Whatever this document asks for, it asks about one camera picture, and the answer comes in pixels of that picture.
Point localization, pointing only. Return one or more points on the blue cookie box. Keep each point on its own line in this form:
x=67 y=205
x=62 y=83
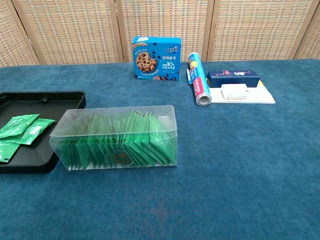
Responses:
x=156 y=58

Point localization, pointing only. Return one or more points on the black plastic tray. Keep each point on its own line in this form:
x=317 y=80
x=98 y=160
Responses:
x=27 y=106

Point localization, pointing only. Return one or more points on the woven folding screen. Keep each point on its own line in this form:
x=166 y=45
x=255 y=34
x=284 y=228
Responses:
x=75 y=30

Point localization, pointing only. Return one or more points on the small white card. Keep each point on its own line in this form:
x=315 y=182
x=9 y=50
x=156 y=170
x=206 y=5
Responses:
x=233 y=92

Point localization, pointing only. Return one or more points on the clear plastic box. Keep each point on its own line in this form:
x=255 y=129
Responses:
x=75 y=117

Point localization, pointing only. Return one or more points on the dark blue long box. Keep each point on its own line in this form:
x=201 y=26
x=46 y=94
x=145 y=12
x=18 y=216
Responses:
x=232 y=77

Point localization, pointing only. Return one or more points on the cling film roll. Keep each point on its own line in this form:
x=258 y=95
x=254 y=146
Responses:
x=198 y=80

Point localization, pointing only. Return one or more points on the blue table cloth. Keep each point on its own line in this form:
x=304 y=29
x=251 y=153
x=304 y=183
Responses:
x=225 y=162

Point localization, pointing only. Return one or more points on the white flat envelope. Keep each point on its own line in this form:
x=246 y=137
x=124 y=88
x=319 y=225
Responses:
x=260 y=97

